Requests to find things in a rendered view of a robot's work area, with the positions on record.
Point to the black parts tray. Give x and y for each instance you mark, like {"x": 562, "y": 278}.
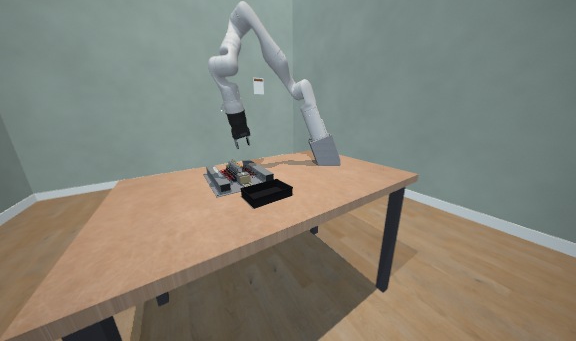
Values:
{"x": 265, "y": 193}

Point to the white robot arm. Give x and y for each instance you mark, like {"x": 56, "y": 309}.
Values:
{"x": 240, "y": 21}

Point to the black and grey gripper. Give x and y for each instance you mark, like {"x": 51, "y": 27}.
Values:
{"x": 237, "y": 119}

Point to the grey relay panel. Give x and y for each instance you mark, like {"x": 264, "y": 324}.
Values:
{"x": 221, "y": 184}

